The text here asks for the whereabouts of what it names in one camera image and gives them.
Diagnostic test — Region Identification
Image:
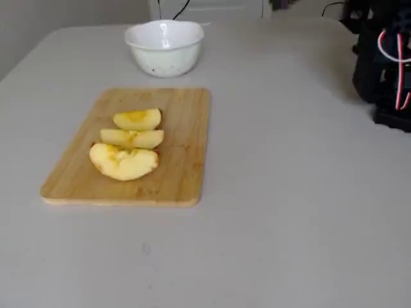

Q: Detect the wooden cutting board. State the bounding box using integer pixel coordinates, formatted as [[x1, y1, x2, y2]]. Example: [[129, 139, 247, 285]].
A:
[[39, 87, 213, 208]]

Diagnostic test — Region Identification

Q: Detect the narrow apple slice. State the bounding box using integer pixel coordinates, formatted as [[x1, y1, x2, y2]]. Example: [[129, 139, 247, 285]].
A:
[[100, 128, 165, 150]]

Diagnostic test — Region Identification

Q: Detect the small apple slice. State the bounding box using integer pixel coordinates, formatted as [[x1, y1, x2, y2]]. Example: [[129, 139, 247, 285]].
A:
[[112, 108, 163, 132]]

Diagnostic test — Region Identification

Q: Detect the large apple slice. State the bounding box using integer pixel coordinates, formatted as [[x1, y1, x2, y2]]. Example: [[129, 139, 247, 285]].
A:
[[89, 142, 161, 182]]

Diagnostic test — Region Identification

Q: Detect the white speckled bowl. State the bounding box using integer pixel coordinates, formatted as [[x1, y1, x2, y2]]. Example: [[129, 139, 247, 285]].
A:
[[124, 19, 206, 78]]

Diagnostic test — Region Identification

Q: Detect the black cable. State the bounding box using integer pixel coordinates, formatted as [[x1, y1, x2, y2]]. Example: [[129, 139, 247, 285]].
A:
[[171, 0, 191, 21]]

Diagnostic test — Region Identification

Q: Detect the red and white cable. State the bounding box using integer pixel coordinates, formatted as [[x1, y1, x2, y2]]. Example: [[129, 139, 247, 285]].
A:
[[377, 30, 411, 111]]

